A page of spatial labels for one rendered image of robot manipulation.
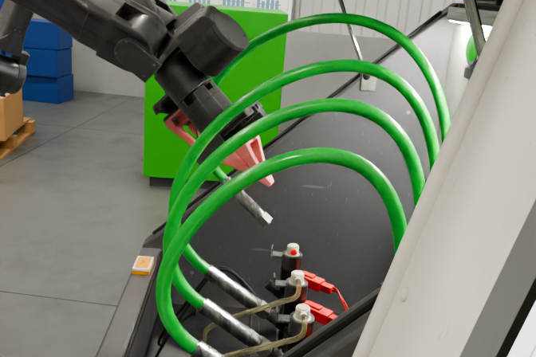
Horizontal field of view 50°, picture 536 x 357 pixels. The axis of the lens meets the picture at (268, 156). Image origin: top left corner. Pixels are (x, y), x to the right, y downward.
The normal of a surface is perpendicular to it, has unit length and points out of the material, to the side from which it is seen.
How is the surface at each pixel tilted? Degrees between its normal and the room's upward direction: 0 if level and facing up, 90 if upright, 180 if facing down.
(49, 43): 90
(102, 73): 90
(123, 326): 0
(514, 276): 76
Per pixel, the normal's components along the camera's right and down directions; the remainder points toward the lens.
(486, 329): -0.95, -0.29
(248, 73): 0.04, 0.28
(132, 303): 0.07, -0.96
